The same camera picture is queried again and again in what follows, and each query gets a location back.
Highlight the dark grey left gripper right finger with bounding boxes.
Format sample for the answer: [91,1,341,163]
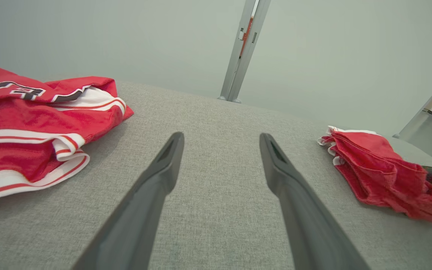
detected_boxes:
[259,133,371,270]

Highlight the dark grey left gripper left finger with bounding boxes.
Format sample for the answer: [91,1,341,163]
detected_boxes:
[72,131,185,270]

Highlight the red and white jersey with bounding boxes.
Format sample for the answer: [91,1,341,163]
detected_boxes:
[317,126,432,227]

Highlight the red basketball jersey white sleeves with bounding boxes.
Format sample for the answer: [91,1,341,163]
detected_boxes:
[0,67,134,215]

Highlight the grey partition post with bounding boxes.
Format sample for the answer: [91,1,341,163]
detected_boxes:
[217,0,272,104]

